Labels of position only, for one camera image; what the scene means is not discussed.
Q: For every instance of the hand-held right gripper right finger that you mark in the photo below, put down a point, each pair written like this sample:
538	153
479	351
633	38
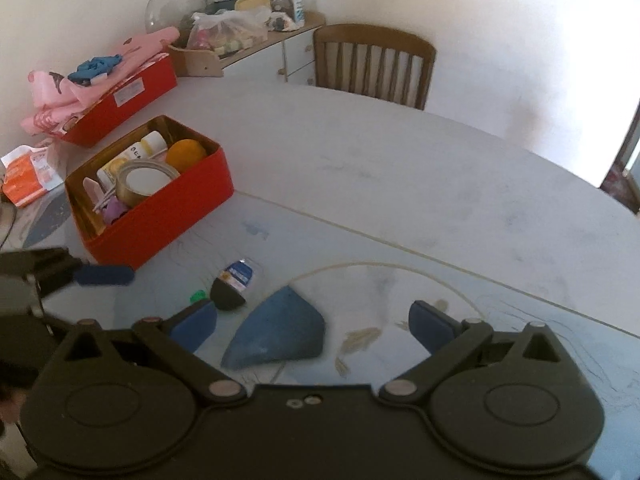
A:
431	327

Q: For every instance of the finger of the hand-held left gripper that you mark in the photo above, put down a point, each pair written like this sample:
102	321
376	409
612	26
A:
107	276

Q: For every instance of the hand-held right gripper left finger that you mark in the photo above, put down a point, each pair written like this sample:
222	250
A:
192	327

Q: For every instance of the purple plush toy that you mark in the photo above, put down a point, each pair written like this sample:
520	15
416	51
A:
114	211

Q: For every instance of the red tin box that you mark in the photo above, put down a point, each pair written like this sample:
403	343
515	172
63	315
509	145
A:
165	215

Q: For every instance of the small pink tube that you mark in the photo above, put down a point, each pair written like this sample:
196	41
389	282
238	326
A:
92	191

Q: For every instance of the brown tape roll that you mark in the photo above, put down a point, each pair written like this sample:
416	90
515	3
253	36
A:
145	182

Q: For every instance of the white yellow plastic bottle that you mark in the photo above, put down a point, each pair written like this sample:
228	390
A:
147	144

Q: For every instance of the orange fruit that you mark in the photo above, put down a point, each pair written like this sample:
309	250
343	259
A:
186	156

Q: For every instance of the person's left hand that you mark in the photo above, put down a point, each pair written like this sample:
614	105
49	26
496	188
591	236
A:
11	402

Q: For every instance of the small green item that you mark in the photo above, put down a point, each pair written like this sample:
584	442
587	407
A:
198	296

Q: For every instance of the blue white small packet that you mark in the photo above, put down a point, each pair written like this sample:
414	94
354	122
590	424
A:
239	274

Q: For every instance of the blue speckled pad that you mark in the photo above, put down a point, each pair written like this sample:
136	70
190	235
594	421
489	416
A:
280	332

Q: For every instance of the orange white packet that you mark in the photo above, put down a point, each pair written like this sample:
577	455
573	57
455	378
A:
30	175

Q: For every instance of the red cardboard box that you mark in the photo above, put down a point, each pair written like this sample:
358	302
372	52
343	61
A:
125	105

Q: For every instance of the blue cloth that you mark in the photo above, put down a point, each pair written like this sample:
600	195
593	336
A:
95	67

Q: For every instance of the brown door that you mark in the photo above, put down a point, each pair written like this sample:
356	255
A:
625	165

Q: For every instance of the wooden chair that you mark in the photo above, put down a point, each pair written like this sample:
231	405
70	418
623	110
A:
375	65

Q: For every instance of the clear plastic bag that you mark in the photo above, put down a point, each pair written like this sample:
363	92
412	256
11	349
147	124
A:
227	30

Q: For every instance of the white wooden sideboard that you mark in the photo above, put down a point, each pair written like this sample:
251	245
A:
295	55

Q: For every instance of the green yellow lidded container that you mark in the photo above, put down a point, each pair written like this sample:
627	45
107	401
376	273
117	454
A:
252	2

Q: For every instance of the white tube bottle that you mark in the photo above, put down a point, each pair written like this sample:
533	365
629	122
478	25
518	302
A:
298	10

